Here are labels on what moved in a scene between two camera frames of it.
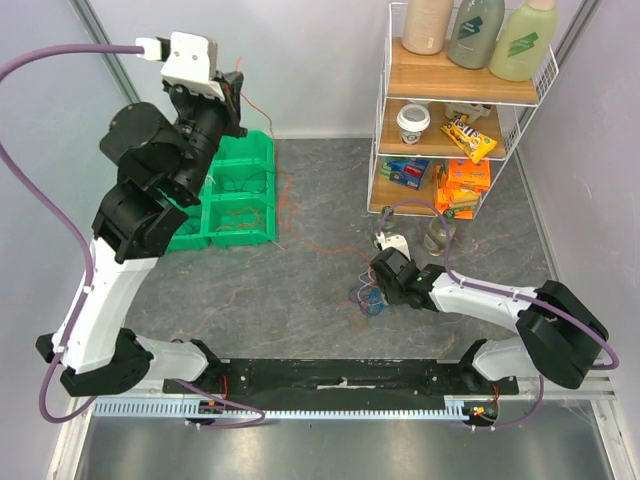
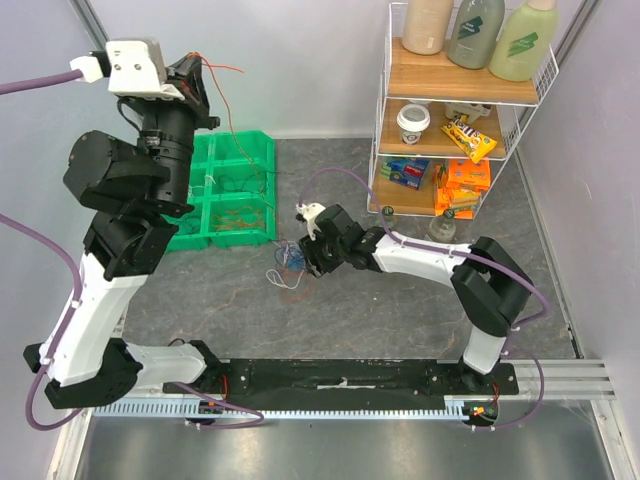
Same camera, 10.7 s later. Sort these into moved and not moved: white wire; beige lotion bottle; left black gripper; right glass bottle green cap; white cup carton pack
Moved: left black gripper
Not moved: white cup carton pack; white wire; beige lotion bottle; right glass bottle green cap
